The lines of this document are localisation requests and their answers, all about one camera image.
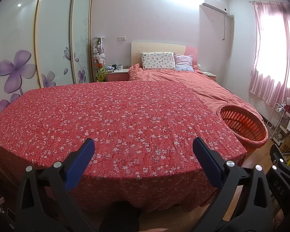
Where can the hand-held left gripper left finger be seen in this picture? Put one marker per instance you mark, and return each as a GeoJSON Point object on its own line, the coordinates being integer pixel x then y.
{"type": "Point", "coordinates": [80, 163]}

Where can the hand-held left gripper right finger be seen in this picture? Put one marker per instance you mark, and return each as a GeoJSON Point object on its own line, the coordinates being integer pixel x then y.
{"type": "Point", "coordinates": [207, 163]}

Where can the orange plastic laundry basket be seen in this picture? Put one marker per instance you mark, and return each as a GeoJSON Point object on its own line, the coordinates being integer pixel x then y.
{"type": "Point", "coordinates": [241, 125]}

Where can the brown paper bag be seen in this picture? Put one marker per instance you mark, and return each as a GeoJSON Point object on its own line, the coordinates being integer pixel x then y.
{"type": "Point", "coordinates": [287, 145]}

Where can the red floral blanket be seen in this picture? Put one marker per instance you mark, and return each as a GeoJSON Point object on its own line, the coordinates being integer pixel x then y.
{"type": "Point", "coordinates": [111, 125]}

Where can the white shelf cart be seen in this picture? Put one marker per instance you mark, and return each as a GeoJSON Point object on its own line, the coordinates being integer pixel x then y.
{"type": "Point", "coordinates": [280, 135]}

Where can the pink duvet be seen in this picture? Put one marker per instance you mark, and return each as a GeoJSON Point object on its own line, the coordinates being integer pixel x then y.
{"type": "Point", "coordinates": [195, 87]}

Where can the beige nightstand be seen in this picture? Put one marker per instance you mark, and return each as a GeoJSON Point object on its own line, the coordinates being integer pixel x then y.
{"type": "Point", "coordinates": [209, 75]}

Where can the green plush toy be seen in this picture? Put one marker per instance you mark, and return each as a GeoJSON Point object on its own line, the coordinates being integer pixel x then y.
{"type": "Point", "coordinates": [101, 75]}

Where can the pink nightstand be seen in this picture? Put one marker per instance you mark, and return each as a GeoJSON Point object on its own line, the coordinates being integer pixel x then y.
{"type": "Point", "coordinates": [118, 76]}

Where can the pink striped pillow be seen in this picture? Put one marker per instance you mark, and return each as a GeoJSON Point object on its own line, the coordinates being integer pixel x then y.
{"type": "Point", "coordinates": [183, 62]}

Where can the white mug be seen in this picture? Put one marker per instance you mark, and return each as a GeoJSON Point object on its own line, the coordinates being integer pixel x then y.
{"type": "Point", "coordinates": [119, 67]}

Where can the clear tube of plush toys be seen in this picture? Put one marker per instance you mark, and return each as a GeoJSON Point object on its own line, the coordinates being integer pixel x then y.
{"type": "Point", "coordinates": [99, 53]}

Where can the white floral pillow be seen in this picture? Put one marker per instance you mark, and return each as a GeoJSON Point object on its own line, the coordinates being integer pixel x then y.
{"type": "Point", "coordinates": [158, 61]}

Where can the flower print sliding wardrobe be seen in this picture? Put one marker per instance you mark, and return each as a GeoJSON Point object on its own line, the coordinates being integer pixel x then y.
{"type": "Point", "coordinates": [50, 41]}

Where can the beige pink bed headboard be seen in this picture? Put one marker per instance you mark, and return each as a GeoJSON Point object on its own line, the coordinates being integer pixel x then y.
{"type": "Point", "coordinates": [159, 47]}

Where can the white air conditioner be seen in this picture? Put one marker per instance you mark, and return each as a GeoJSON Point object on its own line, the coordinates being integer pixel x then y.
{"type": "Point", "coordinates": [215, 4]}

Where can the curtain rod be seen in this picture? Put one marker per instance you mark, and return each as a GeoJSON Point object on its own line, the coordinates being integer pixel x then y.
{"type": "Point", "coordinates": [268, 2]}

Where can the white wall socket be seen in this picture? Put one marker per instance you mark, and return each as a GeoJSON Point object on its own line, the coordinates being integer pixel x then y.
{"type": "Point", "coordinates": [121, 38]}

